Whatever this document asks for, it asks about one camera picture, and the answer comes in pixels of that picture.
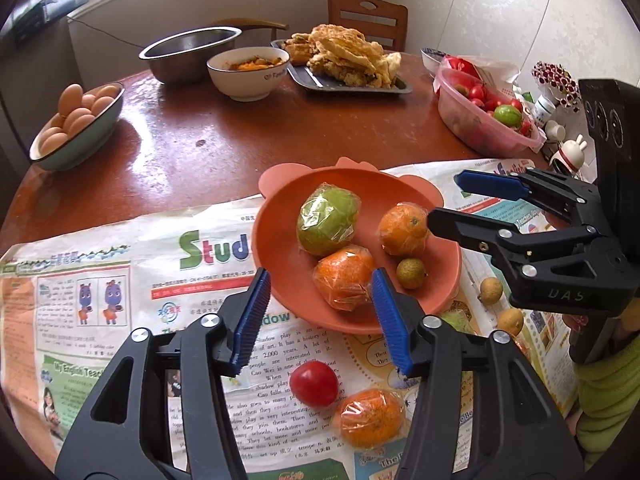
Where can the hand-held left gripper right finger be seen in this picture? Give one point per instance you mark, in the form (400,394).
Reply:
(390,320)

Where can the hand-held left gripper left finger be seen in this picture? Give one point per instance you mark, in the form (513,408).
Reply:
(250,320)

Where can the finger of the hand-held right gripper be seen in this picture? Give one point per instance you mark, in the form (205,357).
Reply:
(465,230)
(490,185)

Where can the orange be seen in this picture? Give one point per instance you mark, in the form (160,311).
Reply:
(370,417)
(404,228)
(345,280)

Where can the yellow longan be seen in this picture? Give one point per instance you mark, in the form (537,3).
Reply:
(510,321)
(490,290)

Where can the red tomato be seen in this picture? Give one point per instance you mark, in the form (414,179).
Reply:
(314,384)

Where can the orange animal-shaped plate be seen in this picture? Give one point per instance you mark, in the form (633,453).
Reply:
(280,210)

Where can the green apple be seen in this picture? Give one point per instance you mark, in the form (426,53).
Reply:
(327,220)

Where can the person's right forearm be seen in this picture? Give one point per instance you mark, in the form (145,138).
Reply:
(610,395)

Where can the pink plastic container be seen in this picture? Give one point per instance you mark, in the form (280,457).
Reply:
(480,135)

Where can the small greenish round fruit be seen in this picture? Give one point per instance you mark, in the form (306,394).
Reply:
(411,273)

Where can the white rabbit figurine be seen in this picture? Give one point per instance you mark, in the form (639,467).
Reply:
(572,152)

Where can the green round fruit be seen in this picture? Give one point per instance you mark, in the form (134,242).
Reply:
(507,114)

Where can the small white bottle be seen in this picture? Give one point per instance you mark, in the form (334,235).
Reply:
(555,130)

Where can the pile of cherry tomatoes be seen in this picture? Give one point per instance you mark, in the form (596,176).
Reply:
(477,92)

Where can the white medicine bottle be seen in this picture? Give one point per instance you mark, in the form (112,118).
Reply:
(542,107)

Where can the newspaper with cartoon figures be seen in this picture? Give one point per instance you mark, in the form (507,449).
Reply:
(150,280)

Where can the white plastic bag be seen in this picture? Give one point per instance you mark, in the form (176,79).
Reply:
(497,72)

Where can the red plastic bag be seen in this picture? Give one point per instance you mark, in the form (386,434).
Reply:
(460,66)

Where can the red white patterned packet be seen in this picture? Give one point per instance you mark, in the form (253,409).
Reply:
(552,77)

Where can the blue patterned white bowl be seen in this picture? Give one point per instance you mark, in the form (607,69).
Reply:
(431,57)

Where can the pile of fried food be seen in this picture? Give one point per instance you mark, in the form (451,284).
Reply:
(345,52)

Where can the grey metal tray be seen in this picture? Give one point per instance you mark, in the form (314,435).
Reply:
(320,82)

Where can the white ceramic bowl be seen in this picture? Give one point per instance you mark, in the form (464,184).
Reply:
(245,85)

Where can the teal enamel bowl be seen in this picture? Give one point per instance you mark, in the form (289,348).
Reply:
(85,145)

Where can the orange stewed food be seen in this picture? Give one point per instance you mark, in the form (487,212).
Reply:
(250,60)

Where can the stainless steel bowl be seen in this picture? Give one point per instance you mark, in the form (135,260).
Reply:
(175,67)

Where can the pile of brown eggs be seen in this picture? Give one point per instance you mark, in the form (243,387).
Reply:
(75,115)

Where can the curved wooden chair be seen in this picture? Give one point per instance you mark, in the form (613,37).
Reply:
(250,24)

